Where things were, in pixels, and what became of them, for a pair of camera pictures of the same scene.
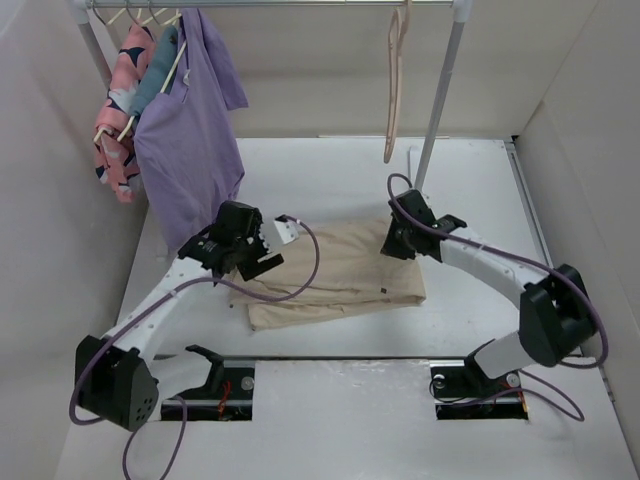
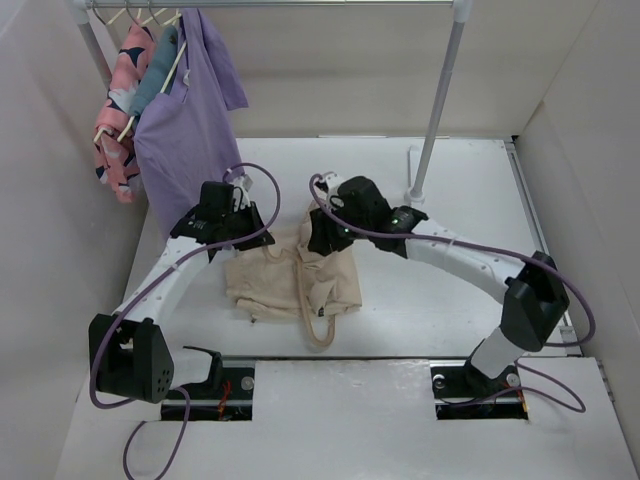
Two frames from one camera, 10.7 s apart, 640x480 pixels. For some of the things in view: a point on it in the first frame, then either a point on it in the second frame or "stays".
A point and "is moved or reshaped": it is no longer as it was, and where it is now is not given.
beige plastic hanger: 397,29 -> 301,300
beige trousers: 355,274 is moved or reshaped
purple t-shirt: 186,139 stays
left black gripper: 258,263 -> 253,214
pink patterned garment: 116,147 stays
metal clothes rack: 80,11 stays
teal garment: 167,42 stays
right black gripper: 392,248 -> 324,233
